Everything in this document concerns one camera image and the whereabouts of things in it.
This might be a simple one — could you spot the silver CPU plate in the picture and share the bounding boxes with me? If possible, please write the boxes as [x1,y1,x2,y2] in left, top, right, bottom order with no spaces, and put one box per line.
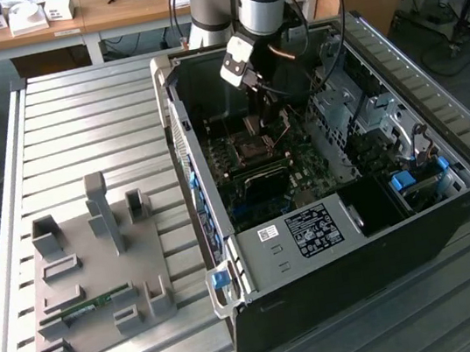
[237,134,270,162]

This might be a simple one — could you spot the CPU socket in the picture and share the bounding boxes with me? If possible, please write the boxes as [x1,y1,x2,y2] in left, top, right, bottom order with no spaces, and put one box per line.
[228,125,280,167]

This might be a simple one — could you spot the metal drive cage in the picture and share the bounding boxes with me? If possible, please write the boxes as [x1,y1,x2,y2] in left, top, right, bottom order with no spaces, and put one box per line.
[291,19,412,168]

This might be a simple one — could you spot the green motherboard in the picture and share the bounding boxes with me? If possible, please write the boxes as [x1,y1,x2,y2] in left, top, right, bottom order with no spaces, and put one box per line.
[195,92,368,237]

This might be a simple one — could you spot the black graphics card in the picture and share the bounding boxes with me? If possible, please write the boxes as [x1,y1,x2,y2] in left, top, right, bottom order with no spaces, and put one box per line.
[237,164,296,206]

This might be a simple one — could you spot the blue disk carrier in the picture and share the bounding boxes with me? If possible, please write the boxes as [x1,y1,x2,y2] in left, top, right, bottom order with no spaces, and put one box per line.
[387,170,419,197]

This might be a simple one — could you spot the blue plastic latch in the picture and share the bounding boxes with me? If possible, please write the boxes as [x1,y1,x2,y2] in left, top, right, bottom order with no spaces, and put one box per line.
[434,155,452,177]

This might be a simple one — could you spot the silver power supply unit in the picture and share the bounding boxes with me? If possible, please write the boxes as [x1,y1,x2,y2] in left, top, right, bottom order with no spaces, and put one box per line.
[221,190,372,308]

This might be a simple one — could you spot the metal disk bay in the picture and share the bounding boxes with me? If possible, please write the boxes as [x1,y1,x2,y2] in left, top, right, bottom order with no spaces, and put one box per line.
[385,150,470,218]

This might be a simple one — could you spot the black open PC case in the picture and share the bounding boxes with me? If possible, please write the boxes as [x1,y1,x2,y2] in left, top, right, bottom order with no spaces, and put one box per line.
[145,0,470,352]

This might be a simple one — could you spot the white round holder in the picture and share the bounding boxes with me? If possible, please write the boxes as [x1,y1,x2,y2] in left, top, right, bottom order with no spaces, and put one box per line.
[4,0,52,39]

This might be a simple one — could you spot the grey parts rack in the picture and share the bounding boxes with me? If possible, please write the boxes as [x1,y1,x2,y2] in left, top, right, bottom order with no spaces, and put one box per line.
[5,162,186,352]

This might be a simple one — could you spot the green RAM stick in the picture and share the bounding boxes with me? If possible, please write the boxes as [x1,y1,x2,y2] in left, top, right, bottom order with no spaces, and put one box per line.
[56,292,117,321]

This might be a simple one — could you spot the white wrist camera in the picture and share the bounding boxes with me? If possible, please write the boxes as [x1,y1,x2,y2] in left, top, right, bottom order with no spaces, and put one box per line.
[214,32,263,95]

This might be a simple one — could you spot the coloured wire bundle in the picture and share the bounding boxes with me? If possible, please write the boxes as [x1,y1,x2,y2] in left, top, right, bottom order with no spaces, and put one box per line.
[406,120,440,168]

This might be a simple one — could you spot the blue case handle latch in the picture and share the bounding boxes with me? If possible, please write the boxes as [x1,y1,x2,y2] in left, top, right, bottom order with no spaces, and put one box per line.
[209,269,232,294]

